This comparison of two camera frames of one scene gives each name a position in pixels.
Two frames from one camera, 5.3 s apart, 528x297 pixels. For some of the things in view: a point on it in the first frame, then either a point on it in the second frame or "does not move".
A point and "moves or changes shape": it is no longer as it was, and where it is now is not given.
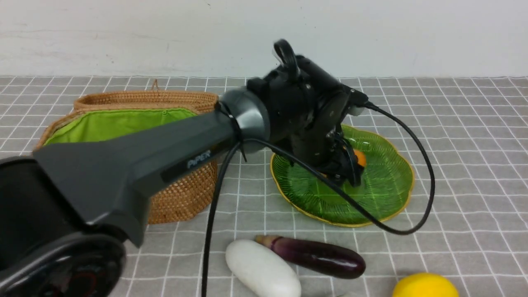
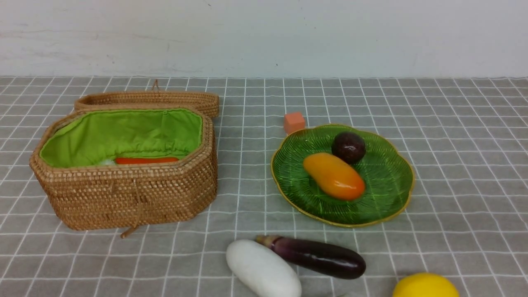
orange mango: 361,157 moves or changes shape
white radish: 261,272 does not move
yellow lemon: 424,284 does not move
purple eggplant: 320,258 does not move
